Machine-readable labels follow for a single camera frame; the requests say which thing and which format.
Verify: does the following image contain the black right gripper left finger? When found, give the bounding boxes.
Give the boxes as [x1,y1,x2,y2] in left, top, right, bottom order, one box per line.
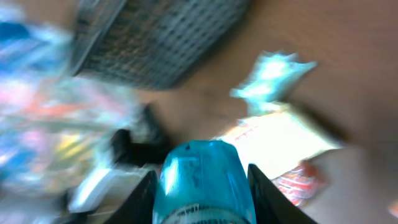
[104,171,158,224]

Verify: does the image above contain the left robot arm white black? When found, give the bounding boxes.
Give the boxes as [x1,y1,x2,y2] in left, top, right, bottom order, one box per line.
[68,104,172,213]

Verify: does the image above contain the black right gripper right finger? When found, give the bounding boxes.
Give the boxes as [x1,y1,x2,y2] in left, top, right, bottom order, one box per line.
[248,164,316,224]

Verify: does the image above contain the grey plastic shopping basket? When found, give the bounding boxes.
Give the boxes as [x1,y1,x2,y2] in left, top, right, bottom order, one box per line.
[72,0,250,90]

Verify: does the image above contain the red Top chocolate bar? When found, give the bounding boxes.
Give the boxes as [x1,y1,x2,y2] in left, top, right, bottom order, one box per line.
[272,161,327,207]

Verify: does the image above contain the teal snack packet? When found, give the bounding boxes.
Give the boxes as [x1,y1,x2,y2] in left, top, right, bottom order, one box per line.
[229,52,317,116]

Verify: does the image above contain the teal mouthwash bottle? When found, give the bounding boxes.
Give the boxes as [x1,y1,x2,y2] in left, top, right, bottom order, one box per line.
[152,141,257,223]

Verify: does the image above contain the yellow chips bag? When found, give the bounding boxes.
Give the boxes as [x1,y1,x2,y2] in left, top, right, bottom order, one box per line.
[218,105,343,179]

